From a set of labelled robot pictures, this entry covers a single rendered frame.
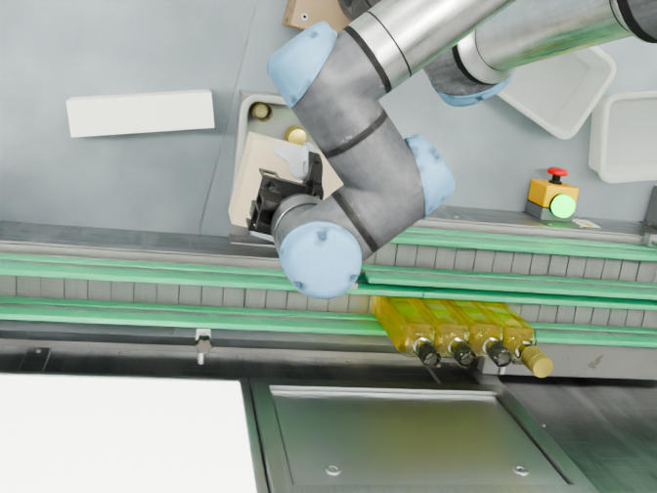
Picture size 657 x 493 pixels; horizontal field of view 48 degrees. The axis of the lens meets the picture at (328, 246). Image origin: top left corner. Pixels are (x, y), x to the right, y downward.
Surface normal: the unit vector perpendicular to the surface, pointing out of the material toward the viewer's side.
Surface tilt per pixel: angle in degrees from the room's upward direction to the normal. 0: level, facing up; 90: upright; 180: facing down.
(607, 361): 0
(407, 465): 90
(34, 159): 0
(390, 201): 11
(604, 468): 91
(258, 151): 0
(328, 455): 90
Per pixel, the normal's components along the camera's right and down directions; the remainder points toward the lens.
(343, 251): 0.17, 0.29
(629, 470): 0.12, -0.96
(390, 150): 0.55, -0.06
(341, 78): 0.04, 0.12
